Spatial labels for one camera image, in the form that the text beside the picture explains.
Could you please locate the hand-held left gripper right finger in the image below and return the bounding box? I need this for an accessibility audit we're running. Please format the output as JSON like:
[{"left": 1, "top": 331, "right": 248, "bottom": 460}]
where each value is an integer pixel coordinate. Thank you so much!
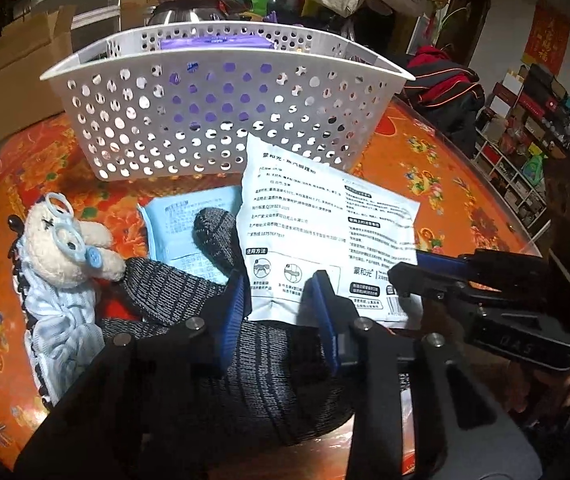
[{"left": 309, "top": 270, "right": 542, "bottom": 480}]

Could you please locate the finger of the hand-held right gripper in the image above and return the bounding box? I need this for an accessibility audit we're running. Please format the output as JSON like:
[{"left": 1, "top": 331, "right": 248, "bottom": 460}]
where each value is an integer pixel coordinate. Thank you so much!
[
  {"left": 415, "top": 249, "right": 548, "bottom": 286},
  {"left": 387, "top": 261, "right": 486, "bottom": 316}
]

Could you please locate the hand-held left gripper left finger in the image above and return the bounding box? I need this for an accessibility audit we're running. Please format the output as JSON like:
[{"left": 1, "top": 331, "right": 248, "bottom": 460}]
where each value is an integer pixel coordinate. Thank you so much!
[{"left": 15, "top": 271, "right": 250, "bottom": 480}]

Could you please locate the grey knit glove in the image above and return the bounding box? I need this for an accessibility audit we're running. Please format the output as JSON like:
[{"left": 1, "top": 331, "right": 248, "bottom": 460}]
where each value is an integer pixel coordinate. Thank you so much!
[{"left": 97, "top": 206, "right": 413, "bottom": 448}]

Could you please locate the white printed heat pack packet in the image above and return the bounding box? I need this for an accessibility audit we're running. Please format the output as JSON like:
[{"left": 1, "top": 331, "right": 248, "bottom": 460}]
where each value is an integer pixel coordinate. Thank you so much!
[{"left": 235, "top": 132, "right": 423, "bottom": 328}]

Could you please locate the light blue packet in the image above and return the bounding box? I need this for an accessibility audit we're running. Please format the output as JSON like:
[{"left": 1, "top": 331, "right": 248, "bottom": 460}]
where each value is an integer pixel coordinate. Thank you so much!
[{"left": 137, "top": 185, "right": 243, "bottom": 286}]

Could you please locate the cream teddy bear plush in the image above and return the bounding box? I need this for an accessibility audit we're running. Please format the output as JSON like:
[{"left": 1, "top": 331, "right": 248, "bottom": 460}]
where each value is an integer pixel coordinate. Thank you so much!
[{"left": 24, "top": 192, "right": 126, "bottom": 291}]

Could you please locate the white perforated plastic basket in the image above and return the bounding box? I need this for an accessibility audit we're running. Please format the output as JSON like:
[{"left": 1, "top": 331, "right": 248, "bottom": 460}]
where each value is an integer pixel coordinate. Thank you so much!
[{"left": 40, "top": 21, "right": 416, "bottom": 181}]

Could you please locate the orange floral tablecloth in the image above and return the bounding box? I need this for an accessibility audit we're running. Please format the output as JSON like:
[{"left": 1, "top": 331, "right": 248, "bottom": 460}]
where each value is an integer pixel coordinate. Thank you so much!
[{"left": 0, "top": 95, "right": 553, "bottom": 476}]

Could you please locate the white storage shelf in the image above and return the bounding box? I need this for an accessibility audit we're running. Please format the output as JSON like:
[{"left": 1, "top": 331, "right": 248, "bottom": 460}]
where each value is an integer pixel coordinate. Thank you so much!
[{"left": 472, "top": 62, "right": 570, "bottom": 233}]

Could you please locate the red and black jacket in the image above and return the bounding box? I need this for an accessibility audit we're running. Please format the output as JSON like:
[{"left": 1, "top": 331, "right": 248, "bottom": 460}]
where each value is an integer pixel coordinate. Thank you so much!
[{"left": 402, "top": 46, "right": 488, "bottom": 158}]

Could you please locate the purple tissue pack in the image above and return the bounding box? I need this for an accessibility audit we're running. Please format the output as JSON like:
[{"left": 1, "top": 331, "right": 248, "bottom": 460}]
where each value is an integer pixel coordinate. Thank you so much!
[{"left": 160, "top": 35, "right": 273, "bottom": 54}]

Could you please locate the large open cardboard box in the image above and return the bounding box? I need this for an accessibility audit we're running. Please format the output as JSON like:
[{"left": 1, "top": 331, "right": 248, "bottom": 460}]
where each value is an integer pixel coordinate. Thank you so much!
[{"left": 0, "top": 5, "right": 78, "bottom": 146}]

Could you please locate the small cardboard box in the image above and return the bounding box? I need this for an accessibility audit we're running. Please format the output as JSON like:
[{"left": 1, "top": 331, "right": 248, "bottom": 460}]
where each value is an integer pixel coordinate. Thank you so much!
[{"left": 120, "top": 0, "right": 166, "bottom": 31}]

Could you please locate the red wall poster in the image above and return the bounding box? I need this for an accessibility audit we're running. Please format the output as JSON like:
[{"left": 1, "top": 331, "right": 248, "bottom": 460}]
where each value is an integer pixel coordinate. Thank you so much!
[{"left": 522, "top": 0, "right": 570, "bottom": 73}]

